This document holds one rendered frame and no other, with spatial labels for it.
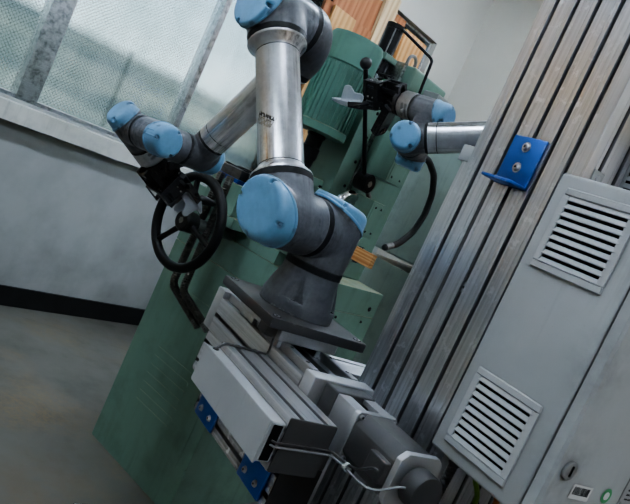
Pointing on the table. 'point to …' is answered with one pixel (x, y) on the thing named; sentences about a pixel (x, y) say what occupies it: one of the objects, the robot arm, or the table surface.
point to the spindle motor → (335, 131)
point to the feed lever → (364, 146)
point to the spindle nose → (312, 147)
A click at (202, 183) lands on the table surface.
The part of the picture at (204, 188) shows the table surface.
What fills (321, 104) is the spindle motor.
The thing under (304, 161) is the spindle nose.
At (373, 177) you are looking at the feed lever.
